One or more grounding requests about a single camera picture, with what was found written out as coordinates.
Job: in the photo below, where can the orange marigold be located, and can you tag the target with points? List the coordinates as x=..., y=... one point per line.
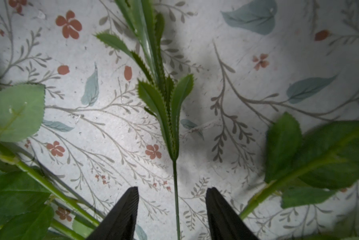
x=162, y=95

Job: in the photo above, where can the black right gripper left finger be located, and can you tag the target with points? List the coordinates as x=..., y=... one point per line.
x=120, y=222

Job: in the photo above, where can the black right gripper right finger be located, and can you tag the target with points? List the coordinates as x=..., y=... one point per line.
x=224, y=223

